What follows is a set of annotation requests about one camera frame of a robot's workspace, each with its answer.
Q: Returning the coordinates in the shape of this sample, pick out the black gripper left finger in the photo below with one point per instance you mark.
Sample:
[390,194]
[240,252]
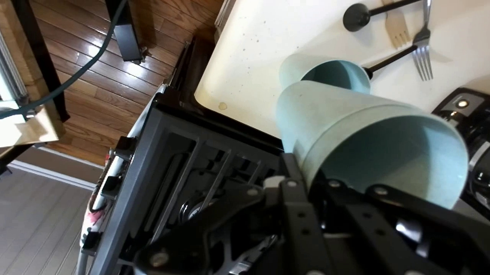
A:
[286,223]

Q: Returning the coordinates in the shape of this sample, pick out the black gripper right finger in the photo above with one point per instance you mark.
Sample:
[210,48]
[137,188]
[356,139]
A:
[408,229]

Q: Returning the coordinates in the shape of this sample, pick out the teal plastic cup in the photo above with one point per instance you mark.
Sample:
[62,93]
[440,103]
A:
[338,74]
[368,138]

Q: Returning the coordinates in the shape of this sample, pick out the black coffee maker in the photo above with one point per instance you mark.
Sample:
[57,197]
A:
[468,127]

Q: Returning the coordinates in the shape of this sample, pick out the black steel gas stove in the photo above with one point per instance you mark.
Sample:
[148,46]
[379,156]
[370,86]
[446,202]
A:
[169,153]

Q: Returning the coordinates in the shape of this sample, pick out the metal fork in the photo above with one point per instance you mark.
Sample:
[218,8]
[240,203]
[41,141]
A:
[423,55]

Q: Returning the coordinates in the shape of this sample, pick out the wooden fork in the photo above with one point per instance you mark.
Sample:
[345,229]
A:
[397,25]

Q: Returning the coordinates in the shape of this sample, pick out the black round spoon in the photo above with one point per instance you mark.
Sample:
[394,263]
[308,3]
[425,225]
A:
[361,14]

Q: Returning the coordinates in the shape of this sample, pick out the black stand leg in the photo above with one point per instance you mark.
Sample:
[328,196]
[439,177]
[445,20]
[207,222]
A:
[44,61]
[125,31]

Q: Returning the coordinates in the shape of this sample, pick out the light wooden platform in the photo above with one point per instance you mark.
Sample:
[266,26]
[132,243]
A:
[25,127]

